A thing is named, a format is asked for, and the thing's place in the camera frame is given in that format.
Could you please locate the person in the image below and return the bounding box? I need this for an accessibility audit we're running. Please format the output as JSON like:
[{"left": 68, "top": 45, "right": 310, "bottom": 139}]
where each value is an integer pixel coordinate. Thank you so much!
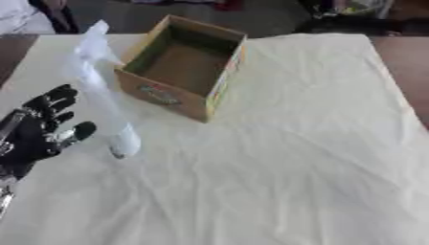
[{"left": 0, "top": 0, "right": 80, "bottom": 35}]

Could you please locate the black bag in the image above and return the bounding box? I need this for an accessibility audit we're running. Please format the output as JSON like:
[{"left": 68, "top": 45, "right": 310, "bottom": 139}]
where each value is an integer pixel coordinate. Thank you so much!
[{"left": 293, "top": 0, "right": 429, "bottom": 37}]

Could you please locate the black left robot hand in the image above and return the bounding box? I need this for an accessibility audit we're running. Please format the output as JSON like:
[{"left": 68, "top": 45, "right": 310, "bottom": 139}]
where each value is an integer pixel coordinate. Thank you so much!
[{"left": 0, "top": 83, "right": 100, "bottom": 181}]

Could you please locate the tan cardboard box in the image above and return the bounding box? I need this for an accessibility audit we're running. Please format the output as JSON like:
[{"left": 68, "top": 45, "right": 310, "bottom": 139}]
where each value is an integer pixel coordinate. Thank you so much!
[{"left": 112, "top": 14, "right": 250, "bottom": 124}]

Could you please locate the clear plastic spray bottle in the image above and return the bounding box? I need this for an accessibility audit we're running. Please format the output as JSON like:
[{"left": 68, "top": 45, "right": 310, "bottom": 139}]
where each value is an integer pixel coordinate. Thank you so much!
[{"left": 67, "top": 19, "right": 143, "bottom": 160}]

